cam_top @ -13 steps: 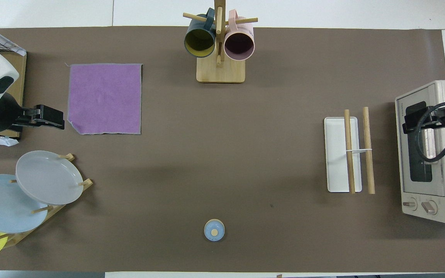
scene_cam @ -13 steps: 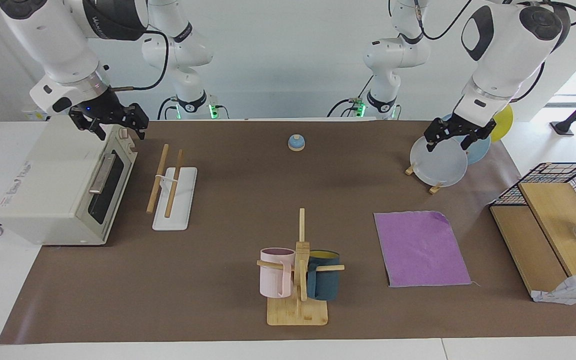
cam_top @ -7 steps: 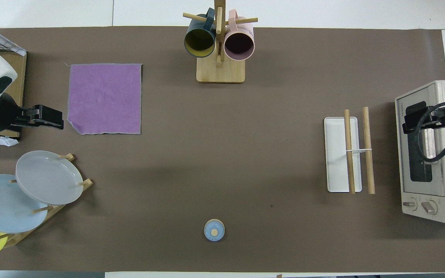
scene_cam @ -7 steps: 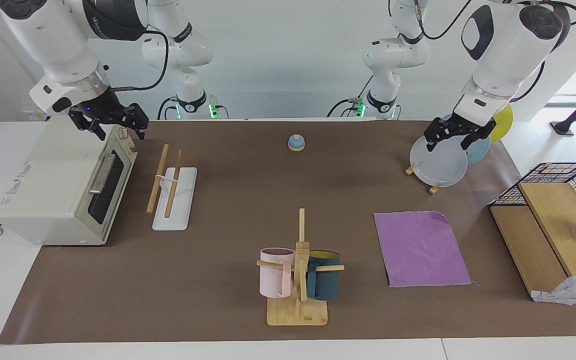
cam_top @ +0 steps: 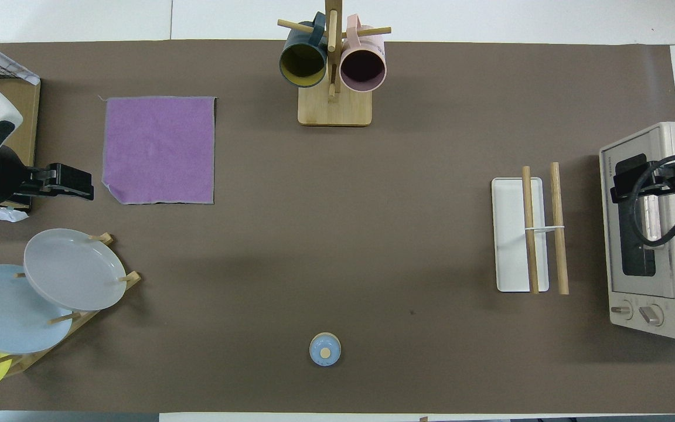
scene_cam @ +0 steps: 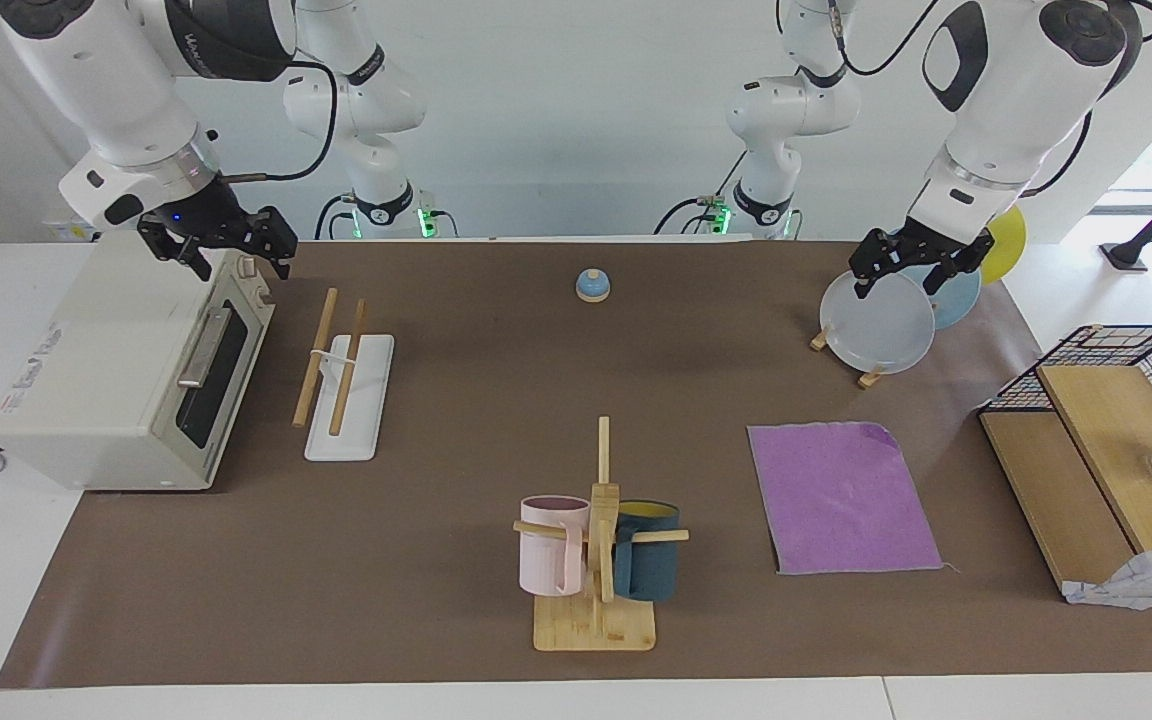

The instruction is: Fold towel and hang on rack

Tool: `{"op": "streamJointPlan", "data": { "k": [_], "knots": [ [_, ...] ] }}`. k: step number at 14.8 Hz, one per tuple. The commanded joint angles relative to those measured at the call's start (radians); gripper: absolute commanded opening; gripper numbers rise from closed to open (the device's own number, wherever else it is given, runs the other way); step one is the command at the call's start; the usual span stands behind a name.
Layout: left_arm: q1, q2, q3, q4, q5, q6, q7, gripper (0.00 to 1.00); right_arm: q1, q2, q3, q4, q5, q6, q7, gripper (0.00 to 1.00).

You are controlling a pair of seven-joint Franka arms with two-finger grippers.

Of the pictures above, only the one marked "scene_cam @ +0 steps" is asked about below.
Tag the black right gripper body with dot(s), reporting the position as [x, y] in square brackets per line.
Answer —
[216, 225]

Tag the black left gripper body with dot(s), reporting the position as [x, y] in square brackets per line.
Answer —
[921, 245]

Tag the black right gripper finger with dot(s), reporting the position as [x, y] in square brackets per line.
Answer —
[281, 262]
[198, 262]

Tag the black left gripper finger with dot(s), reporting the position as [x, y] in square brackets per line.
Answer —
[939, 278]
[866, 280]

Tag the purple and grey towel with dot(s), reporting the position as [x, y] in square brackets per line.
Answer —
[846, 500]

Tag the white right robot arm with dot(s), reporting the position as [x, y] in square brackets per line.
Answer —
[106, 80]

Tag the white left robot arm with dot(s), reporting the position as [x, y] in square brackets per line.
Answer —
[1006, 100]

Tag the wooden plate rack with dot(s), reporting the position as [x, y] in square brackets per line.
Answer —
[872, 379]

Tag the white base wooden towel rack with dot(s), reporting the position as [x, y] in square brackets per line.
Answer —
[356, 420]

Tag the light blue plate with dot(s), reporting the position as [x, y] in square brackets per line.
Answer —
[956, 305]

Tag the grey plate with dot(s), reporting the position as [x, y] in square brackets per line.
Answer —
[876, 330]

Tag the yellow plate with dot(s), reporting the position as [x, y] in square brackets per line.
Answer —
[1008, 245]

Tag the cream toaster oven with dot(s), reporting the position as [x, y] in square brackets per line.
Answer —
[86, 370]

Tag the wooden box shelf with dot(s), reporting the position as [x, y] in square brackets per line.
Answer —
[1096, 440]

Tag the brown table mat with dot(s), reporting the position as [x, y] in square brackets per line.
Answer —
[436, 560]

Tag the dark teal mug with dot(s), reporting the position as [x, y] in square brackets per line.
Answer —
[651, 570]

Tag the pink mug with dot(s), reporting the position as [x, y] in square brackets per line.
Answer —
[546, 560]

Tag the wooden mug tree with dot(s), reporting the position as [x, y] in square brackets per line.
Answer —
[596, 630]

